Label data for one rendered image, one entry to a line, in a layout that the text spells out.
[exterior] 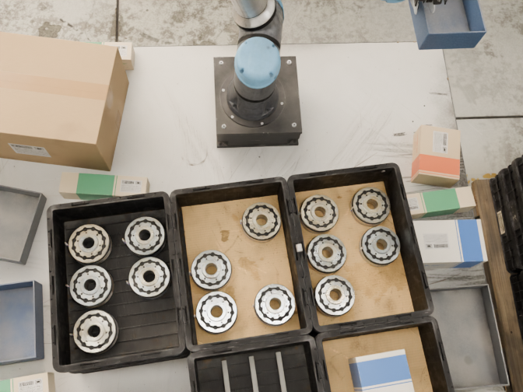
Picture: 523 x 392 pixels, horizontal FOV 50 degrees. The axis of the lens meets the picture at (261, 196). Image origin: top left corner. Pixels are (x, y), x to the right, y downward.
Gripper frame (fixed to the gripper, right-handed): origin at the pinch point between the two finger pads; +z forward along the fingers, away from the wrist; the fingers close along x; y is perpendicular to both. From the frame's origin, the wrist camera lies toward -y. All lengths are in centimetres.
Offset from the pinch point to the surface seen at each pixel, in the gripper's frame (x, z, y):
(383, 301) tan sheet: -12, 28, 70
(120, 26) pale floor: -111, 99, -71
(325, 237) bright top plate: -26, 23, 53
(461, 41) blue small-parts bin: 9.9, 3.8, 9.3
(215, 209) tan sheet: -55, 22, 44
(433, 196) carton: 6, 38, 39
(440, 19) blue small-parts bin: 6.3, 6.1, 0.8
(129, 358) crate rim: -73, 10, 83
